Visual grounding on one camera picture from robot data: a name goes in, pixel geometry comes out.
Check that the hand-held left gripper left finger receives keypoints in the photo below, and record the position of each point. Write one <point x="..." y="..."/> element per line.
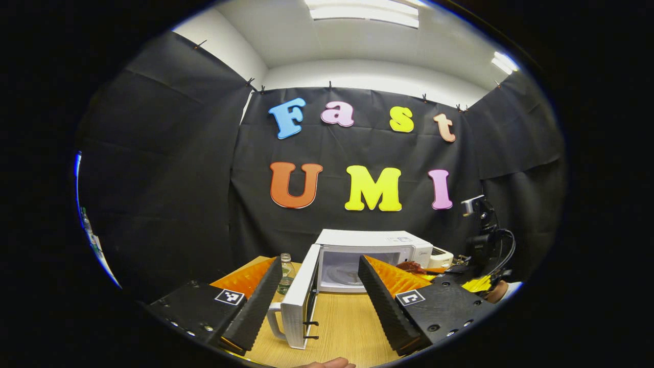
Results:
<point x="258" y="306"/>

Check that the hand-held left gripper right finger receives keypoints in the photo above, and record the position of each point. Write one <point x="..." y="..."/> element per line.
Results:
<point x="386" y="306"/>

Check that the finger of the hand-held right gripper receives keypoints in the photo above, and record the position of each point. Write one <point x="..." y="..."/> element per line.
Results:
<point x="460" y="272"/>

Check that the white microwave oven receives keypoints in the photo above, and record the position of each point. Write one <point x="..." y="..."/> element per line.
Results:
<point x="368" y="237"/>

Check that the white toaster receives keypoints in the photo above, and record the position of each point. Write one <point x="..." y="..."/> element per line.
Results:
<point x="442" y="255"/>

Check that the clear plastic water bottle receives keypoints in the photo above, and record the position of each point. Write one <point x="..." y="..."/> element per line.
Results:
<point x="286" y="276"/>

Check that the black backdrop cloth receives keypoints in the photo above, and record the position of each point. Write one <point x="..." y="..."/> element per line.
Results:
<point x="332" y="153"/>

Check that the small ceiling light panel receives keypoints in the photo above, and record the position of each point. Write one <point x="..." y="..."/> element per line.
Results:
<point x="505" y="62"/>

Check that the large ceiling light panel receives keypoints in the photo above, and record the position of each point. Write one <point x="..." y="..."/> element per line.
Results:
<point x="363" y="13"/>

